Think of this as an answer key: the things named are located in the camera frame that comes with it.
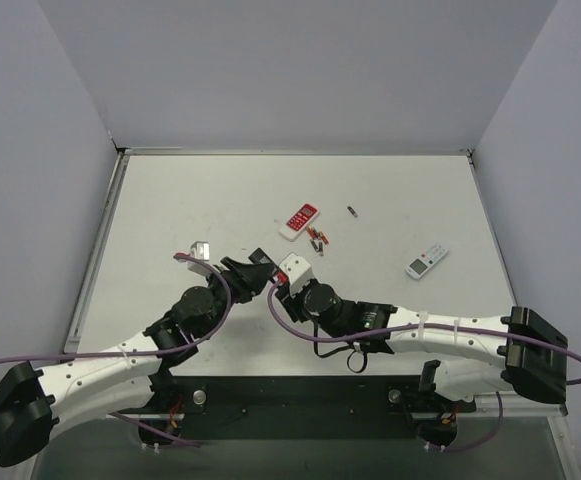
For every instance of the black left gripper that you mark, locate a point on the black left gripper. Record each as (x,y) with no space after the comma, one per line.
(240,275)

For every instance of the lone grey battery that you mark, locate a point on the lone grey battery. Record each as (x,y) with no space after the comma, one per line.
(353,211)

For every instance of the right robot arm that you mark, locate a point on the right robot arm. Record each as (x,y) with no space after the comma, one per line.
(468,356)

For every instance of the black remote control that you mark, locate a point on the black remote control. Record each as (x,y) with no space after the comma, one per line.
(260,257)

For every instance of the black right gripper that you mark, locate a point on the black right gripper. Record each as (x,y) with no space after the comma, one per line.
(286,298)

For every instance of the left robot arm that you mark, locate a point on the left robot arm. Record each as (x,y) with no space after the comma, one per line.
(37,404)

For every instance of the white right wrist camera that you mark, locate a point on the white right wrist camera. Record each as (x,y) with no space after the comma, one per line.
(298,272)

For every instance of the white remote control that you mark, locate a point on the white remote control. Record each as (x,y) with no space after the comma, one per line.
(426,261)

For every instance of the red and white remote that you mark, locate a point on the red and white remote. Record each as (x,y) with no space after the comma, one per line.
(298,222)

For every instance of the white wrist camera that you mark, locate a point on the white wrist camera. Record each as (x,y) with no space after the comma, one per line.
(200,251)
(298,272)

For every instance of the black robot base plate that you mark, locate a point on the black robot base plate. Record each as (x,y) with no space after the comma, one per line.
(213,408)

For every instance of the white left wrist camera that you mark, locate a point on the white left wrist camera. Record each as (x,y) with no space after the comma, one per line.
(200,251)

